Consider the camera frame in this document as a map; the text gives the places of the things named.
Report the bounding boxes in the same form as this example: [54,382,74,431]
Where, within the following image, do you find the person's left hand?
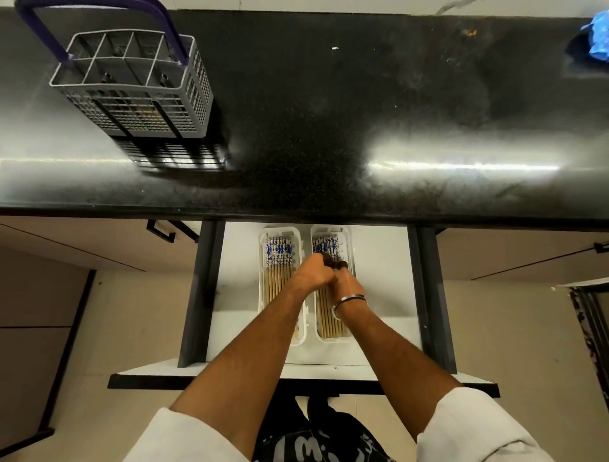
[290,253,338,300]

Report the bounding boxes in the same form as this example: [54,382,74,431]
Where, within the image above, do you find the person's right hand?
[329,261,367,308]

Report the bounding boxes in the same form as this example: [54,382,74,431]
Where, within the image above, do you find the person's right forearm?
[333,299,464,443]

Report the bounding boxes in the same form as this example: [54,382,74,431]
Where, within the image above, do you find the person's left forearm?
[169,282,315,460]

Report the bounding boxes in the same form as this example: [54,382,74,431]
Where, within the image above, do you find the white drawer with black sides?
[108,220,501,399]

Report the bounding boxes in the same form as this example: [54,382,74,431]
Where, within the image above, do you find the bundle of blue-patterned wooden chopsticks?
[265,234,301,341]
[312,233,353,340]

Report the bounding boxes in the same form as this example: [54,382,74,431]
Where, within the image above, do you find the white plastic chopstick tray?
[258,227,307,347]
[310,225,357,343]

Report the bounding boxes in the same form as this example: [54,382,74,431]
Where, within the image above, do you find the black trousers with white print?
[252,395,396,462]

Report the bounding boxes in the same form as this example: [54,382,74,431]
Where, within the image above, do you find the beige cabinet door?
[0,216,203,273]

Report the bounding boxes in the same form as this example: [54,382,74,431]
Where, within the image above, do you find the white shirt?
[124,386,555,462]

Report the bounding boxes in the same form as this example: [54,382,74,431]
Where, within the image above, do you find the blue crumpled cloth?
[580,10,609,62]

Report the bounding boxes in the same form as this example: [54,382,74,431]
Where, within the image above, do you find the silver metal bracelet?
[331,294,368,320]

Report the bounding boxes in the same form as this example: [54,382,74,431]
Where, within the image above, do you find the grey cutlery basket purple handle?
[14,0,214,140]

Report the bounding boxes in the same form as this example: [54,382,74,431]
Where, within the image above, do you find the black white marbled frame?
[568,285,609,411]

